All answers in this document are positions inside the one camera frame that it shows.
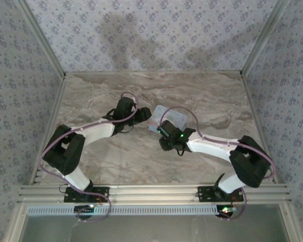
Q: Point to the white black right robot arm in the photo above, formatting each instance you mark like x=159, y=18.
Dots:
x=212, y=146

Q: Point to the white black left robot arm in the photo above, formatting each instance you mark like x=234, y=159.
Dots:
x=98, y=131

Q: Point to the grey metal lower panel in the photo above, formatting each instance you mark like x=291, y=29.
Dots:
x=154, y=229

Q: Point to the aluminium frame cross rail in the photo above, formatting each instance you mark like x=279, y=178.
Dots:
x=154, y=192

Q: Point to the aluminium table side rail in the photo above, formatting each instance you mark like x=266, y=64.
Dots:
x=53, y=113
x=252, y=100

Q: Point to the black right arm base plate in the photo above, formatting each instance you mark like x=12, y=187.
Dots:
x=207, y=194

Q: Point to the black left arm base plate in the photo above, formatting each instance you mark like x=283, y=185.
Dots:
x=101, y=195

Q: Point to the aluminium frame post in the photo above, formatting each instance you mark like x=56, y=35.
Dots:
x=263, y=37
x=44, y=37

